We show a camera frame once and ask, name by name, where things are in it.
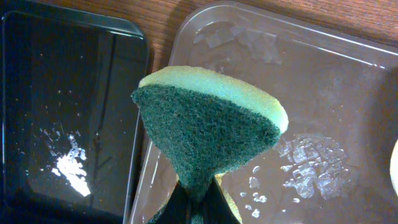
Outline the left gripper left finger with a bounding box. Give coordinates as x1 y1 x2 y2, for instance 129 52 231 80
155 182 192 224

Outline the brown plastic serving tray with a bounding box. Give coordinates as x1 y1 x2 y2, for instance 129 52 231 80
129 0 398 224

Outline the green scrubbing sponge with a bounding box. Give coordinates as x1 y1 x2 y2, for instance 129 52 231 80
130 65 290 224

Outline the white plate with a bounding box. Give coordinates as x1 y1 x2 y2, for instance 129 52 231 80
389 141 398 195

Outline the small black tray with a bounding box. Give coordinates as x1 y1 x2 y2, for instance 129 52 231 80
1 1 149 223

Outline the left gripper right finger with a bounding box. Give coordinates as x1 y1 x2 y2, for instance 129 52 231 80
202 178 239 224

